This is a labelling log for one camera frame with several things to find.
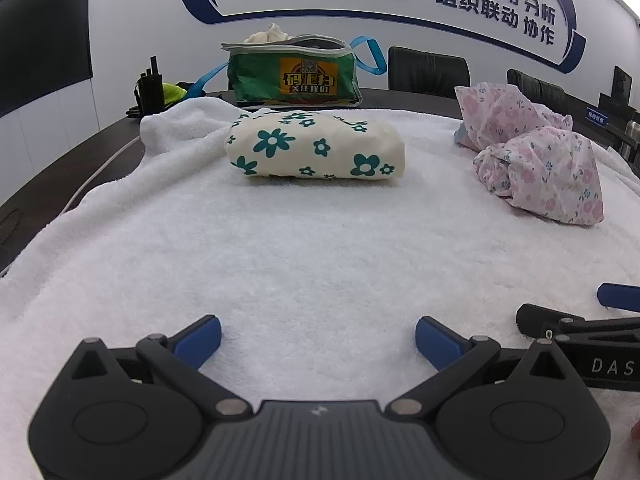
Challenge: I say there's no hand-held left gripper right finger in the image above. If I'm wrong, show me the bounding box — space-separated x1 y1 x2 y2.
387 316 576 418

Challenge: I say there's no neon yellow cloth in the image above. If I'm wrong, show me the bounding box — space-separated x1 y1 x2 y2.
161 82 188 106

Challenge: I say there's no cream cloth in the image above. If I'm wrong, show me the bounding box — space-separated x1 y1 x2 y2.
243 23 296 45

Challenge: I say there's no black walkie-talkie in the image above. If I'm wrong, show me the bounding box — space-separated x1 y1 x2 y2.
135 55 166 113

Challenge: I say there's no grey metal object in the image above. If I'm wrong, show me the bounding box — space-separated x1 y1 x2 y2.
617 110 640 161

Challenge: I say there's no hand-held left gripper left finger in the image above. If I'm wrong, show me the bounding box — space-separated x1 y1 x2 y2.
69 315 253 420

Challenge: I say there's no black wall screen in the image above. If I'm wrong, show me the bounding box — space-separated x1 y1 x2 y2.
0 0 93 118

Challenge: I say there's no black office chair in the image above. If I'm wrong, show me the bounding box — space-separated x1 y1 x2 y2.
387 46 472 95
506 68 568 111

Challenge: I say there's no cream garment with green flowers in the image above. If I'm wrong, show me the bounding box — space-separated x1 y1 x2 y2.
223 110 405 181

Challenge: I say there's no white cable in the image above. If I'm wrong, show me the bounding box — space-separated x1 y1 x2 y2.
62 135 143 211

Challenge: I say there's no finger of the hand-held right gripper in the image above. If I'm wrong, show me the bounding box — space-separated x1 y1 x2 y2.
516 304 640 345
597 282 640 311

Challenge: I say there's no white terry towel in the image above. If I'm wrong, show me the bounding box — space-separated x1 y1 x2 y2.
0 94 640 480

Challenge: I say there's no green bag with blue straps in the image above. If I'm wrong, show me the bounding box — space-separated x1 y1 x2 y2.
186 34 388 109

